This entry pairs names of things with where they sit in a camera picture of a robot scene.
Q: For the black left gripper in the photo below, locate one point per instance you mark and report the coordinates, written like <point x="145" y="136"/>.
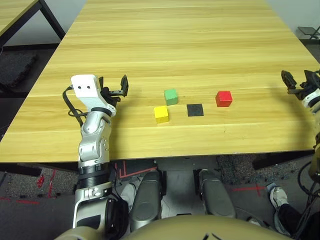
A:
<point x="112" y="93"/>

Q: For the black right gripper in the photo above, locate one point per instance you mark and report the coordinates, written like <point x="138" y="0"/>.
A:
<point x="311" y="91"/>

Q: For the yellow wooden block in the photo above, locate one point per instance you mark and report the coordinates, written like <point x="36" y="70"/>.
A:
<point x="161" y="114"/>

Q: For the green wooden block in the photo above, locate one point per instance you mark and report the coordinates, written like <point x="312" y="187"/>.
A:
<point x="171" y="97"/>

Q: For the red wooden block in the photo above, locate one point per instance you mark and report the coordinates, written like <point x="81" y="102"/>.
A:
<point x="223" y="99"/>

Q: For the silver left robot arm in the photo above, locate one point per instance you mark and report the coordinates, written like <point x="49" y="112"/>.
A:
<point x="93" y="147"/>

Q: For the black square pad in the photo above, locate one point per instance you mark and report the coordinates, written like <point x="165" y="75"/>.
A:
<point x="195" y="110"/>

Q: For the black foam floor mat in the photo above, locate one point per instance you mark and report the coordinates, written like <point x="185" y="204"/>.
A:
<point x="15" y="68"/>

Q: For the white sneaker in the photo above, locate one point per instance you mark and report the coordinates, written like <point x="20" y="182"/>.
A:
<point x="257" y="222"/>
<point x="278" y="196"/>

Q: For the grey left robot foot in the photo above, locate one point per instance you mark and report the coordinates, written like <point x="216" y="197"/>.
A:
<point x="146" y="200"/>

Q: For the grey robot foot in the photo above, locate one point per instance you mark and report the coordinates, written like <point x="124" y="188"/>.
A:
<point x="146" y="200"/>
<point x="216" y="195"/>

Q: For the small red floor object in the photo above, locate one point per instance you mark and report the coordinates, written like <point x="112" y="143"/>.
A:
<point x="40" y="181"/>

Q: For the black trouser leg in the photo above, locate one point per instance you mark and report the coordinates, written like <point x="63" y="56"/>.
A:
<point x="290" y="217"/>

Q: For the grey right robot foot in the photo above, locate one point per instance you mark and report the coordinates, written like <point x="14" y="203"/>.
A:
<point x="216" y="195"/>

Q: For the beige robot torso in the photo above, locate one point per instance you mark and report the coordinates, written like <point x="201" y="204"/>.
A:
<point x="187" y="228"/>

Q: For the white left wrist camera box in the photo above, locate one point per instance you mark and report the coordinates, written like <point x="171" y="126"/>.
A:
<point x="85" y="86"/>

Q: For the black table frame beam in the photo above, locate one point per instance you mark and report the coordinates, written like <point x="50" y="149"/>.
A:
<point x="280" y="160"/>
<point x="20" y="170"/>

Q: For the wooden side table black frame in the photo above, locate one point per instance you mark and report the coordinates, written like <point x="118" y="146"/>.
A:
<point x="15" y="10"/>

